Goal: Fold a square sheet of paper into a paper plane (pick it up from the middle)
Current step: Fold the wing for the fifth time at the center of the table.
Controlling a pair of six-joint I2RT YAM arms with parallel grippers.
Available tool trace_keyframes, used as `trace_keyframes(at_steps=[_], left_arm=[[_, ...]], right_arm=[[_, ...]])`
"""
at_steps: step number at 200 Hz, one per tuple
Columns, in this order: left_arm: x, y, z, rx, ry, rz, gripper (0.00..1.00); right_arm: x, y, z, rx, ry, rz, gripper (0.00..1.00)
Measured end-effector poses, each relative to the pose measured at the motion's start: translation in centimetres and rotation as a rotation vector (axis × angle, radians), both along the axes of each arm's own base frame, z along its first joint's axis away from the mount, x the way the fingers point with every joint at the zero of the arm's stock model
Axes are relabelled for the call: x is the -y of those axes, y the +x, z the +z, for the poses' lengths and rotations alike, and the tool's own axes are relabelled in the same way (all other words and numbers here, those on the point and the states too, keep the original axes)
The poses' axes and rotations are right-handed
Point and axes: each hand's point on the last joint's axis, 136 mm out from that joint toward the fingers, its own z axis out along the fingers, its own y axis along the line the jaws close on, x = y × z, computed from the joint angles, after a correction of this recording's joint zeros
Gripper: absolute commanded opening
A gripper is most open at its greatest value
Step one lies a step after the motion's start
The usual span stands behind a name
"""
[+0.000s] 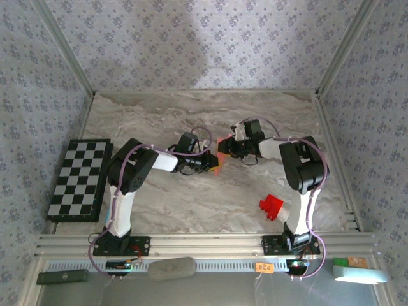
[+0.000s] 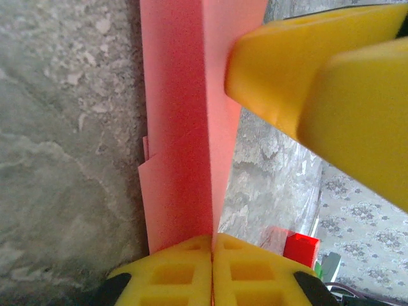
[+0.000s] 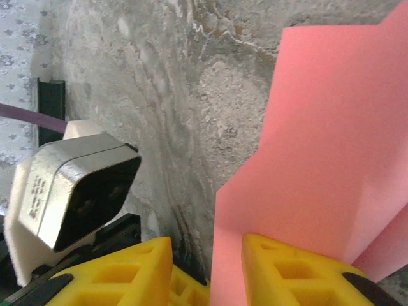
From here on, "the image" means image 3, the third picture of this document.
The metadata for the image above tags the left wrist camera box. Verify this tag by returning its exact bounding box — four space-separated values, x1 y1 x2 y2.
17 133 143 253

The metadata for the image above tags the black grey checkerboard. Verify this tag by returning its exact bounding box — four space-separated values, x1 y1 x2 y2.
37 78 67 149

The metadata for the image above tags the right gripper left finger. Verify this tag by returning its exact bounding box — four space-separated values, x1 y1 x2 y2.
44 236 175 306

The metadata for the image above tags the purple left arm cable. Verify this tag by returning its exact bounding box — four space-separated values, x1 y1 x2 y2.
0 102 68 132

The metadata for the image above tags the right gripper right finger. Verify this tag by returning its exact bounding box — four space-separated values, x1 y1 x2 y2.
242 233 405 306

